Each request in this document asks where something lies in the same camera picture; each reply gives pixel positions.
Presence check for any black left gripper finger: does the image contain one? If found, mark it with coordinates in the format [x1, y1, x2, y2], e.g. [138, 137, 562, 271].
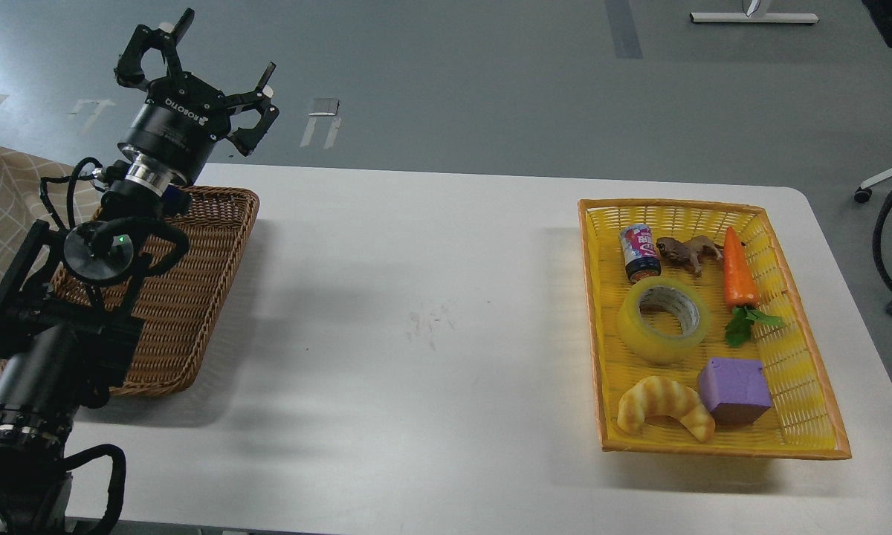
[115, 9, 195, 92]
[221, 63, 279, 157]

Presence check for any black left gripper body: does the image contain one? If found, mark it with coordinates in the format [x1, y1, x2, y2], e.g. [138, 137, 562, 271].
[117, 72, 230, 186]

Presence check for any yellow tape roll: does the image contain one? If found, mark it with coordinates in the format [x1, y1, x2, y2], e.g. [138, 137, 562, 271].
[616, 276, 712, 366]

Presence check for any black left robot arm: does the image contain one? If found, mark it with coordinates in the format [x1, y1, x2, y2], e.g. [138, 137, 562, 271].
[0, 9, 279, 534]

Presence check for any brown wicker basket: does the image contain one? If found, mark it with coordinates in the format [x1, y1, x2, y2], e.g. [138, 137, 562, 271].
[0, 187, 259, 396]

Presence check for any small drink can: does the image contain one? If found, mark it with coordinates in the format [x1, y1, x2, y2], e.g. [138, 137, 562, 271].
[618, 224, 662, 284]

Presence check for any white stand base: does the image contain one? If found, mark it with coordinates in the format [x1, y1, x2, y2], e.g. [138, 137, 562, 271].
[688, 1, 820, 26]

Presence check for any brown toy animal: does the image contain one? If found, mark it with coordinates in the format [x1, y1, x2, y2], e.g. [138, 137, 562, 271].
[656, 235, 723, 278]

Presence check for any toy croissant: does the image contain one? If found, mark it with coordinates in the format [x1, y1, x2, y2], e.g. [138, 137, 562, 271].
[617, 375, 717, 443]

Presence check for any orange toy carrot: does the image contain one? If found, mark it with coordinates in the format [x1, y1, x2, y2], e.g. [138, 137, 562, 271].
[723, 227, 783, 348]

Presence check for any purple foam cube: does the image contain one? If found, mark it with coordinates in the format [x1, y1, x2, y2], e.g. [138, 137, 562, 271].
[698, 357, 773, 426]

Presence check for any white chair leg with caster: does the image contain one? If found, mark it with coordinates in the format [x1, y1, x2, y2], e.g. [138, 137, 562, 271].
[853, 167, 892, 204]

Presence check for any yellow plastic basket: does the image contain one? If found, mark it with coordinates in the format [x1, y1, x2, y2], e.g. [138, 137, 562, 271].
[578, 198, 851, 460]

